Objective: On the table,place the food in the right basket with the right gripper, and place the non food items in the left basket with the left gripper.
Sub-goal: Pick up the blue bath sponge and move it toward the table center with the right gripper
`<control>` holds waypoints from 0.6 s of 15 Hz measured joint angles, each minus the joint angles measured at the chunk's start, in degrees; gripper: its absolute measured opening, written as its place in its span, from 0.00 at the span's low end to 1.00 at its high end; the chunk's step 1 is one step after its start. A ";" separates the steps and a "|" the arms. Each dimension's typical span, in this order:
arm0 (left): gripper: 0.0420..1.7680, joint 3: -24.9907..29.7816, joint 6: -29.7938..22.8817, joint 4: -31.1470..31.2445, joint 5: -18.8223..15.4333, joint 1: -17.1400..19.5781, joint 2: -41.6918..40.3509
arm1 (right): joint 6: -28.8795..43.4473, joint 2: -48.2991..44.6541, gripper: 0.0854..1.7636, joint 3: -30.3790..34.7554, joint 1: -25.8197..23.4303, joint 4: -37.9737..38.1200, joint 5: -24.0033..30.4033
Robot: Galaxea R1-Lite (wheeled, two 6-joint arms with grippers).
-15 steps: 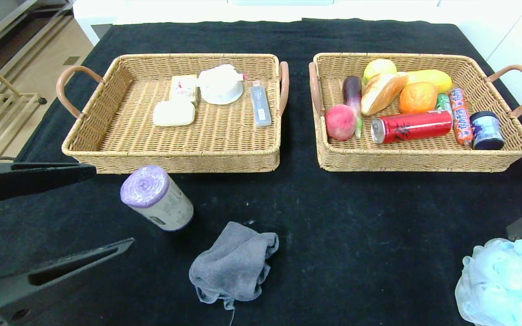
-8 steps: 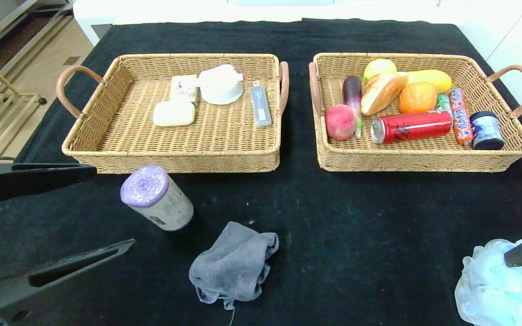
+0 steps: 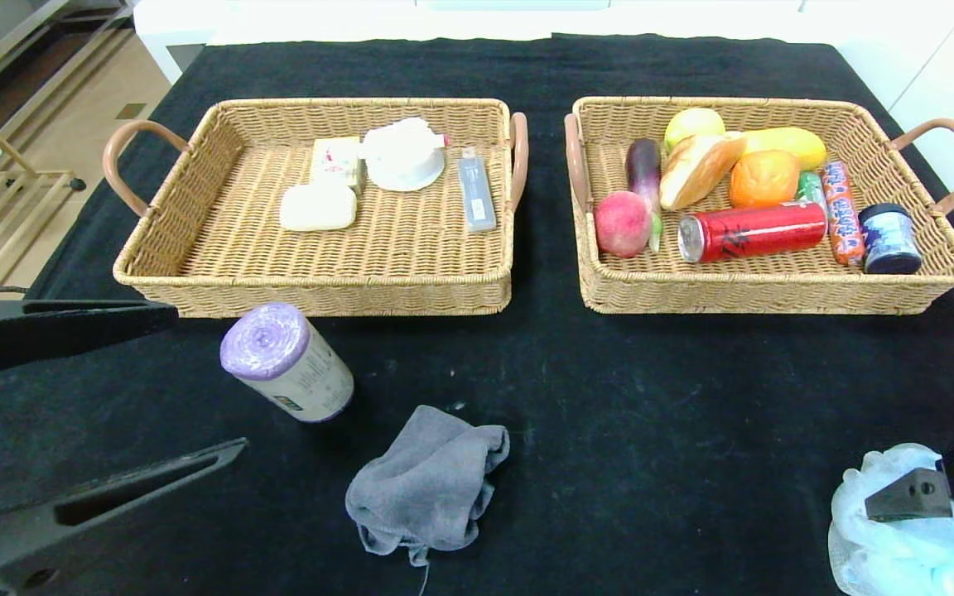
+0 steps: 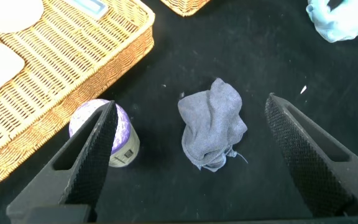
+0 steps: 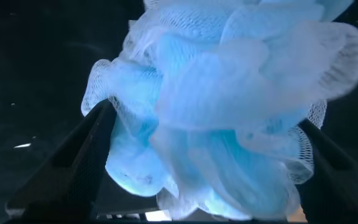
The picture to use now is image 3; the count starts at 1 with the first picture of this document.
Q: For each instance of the wicker basket holding food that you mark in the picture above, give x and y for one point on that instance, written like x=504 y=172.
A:
x=742 y=281

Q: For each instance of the light blue bath sponge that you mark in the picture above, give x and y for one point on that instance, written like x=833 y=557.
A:
x=899 y=555

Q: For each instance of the purple trash bag roll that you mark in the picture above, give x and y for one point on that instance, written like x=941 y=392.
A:
x=289 y=364

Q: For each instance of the dark blue jar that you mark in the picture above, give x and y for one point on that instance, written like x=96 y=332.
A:
x=888 y=242

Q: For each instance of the purple eggplant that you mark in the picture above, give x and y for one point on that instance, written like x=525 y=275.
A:
x=644 y=170

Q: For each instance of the croissant bread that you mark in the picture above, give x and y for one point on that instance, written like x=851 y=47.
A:
x=696 y=172

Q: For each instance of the orange sausage snack tube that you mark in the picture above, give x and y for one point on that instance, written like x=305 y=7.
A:
x=843 y=215

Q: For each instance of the white round bowl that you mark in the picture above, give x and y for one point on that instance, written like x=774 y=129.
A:
x=404 y=160

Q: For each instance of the pink peach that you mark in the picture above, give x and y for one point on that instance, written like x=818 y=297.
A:
x=622 y=224

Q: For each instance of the yellow lemon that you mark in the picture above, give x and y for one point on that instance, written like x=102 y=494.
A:
x=692 y=124

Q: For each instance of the grey rectangular stick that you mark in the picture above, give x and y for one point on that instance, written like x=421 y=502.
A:
x=477 y=194

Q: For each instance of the white soap bar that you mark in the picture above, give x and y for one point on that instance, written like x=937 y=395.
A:
x=316 y=208

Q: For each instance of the orange fruit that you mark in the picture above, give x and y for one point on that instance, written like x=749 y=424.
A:
x=763 y=179

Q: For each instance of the red soda can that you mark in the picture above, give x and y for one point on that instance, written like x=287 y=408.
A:
x=750 y=232

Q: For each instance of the small pale printed box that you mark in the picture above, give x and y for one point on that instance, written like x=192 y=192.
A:
x=334 y=162

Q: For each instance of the green gum box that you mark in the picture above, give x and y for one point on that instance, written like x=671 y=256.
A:
x=810 y=187

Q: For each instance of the yellow oblong mango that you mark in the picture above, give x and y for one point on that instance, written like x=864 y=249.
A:
x=787 y=142

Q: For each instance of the grey cloth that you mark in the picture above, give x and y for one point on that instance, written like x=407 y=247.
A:
x=427 y=480

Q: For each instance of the black table cloth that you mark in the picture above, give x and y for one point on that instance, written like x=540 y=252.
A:
x=651 y=397

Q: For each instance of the wicker basket holding toiletries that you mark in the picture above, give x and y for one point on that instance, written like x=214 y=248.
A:
x=411 y=248

